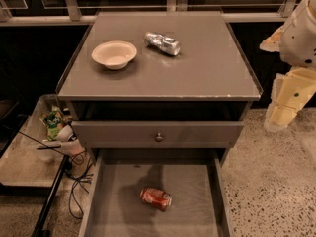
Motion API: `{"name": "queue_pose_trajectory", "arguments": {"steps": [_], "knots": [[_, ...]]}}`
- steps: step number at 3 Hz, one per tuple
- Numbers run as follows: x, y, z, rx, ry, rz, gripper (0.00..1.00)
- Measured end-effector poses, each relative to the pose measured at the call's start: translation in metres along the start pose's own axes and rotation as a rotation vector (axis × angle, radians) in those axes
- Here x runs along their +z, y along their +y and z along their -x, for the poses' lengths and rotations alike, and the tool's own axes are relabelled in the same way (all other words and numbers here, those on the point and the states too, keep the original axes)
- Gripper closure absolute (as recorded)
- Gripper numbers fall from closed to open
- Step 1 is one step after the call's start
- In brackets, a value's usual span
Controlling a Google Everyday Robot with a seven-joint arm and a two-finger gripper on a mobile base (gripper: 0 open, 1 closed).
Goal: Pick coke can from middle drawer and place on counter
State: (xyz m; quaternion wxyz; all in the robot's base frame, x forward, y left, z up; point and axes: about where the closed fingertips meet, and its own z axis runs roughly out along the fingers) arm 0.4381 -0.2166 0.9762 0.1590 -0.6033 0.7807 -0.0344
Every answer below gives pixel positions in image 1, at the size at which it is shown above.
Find crushed silver can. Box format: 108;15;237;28
144;32;181;56

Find green snack bag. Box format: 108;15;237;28
40;105;65;141

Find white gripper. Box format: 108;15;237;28
259;27;316;132

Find top drawer with knob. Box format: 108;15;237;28
72;121;243;148

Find white cup in bin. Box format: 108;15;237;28
56;125;73;142

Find open middle drawer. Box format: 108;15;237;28
78;149;235;237

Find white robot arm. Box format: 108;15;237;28
260;0;316;132

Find black cables on floor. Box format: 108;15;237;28
63;150;95;220

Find grey drawer cabinet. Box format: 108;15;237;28
58;12;261;161

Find metal railing frame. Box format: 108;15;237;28
0;0;301;26

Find red coke can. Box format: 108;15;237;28
140;187;172;211

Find white paper bowl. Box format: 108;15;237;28
92;40;137;70

